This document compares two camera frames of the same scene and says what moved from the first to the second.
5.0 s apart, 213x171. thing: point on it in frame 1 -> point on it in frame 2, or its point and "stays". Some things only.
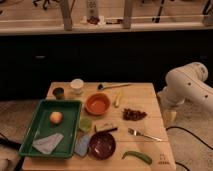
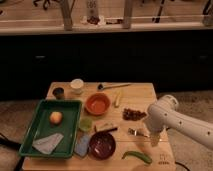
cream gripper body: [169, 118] -> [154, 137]
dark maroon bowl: [101, 145] stays
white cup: [76, 85] stays
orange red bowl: [97, 104] stays
